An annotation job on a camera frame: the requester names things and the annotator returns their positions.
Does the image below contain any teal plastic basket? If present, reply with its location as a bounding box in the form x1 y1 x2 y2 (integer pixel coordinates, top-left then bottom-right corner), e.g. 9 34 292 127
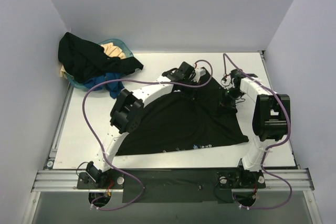
64 39 133 91

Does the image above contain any black graphic t shirt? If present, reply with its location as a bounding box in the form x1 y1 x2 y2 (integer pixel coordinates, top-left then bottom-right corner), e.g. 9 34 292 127
117 74 248 156

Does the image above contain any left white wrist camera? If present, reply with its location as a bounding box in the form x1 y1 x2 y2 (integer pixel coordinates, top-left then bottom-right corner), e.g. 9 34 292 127
191 65 206 83

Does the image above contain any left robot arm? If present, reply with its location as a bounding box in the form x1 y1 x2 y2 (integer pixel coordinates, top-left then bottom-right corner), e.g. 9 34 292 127
86 62 206 188

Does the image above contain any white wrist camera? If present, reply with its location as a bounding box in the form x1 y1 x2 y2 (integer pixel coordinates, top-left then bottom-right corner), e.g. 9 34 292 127
221 71 234 88
191 65 206 83

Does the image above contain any aluminium frame rail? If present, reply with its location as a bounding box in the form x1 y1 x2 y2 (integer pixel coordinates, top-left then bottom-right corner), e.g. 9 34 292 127
32 169 314 192

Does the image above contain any cream t shirt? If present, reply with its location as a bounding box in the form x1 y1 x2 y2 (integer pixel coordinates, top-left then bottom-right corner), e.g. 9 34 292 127
59 42 127 80

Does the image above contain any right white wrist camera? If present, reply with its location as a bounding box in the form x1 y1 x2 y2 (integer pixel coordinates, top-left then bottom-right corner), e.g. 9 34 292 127
221 71 234 88

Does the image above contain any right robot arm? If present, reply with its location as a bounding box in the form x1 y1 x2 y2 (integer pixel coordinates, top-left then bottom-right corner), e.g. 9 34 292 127
220 69 291 187

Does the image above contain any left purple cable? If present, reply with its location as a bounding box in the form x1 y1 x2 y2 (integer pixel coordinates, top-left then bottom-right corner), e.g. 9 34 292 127
82 59 213 211

